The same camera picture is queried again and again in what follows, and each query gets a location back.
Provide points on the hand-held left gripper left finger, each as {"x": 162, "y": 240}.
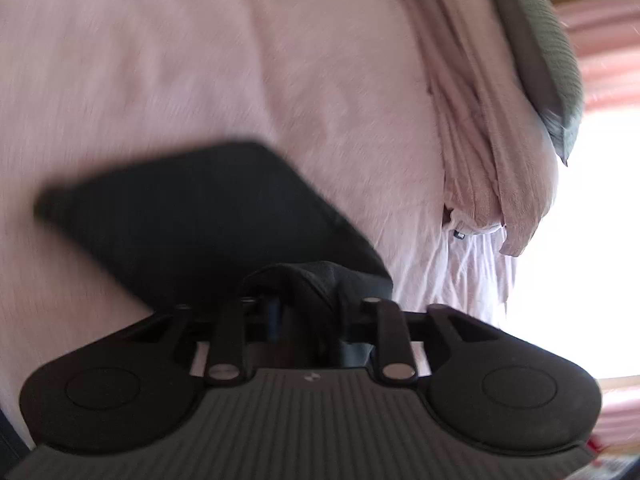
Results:
{"x": 273, "y": 317}

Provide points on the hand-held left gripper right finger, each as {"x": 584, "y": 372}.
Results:
{"x": 390, "y": 335}

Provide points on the black pants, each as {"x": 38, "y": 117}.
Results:
{"x": 200, "y": 220}

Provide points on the white bed sheet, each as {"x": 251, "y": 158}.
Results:
{"x": 480, "y": 270}

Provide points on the pink pillow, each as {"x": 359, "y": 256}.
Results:
{"x": 480, "y": 125}

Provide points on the pink duvet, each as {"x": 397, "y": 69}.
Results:
{"x": 200, "y": 60}

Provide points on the grey pillow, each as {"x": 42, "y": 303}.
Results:
{"x": 542, "y": 55}

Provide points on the pink curtain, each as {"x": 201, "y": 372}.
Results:
{"x": 605, "y": 45}

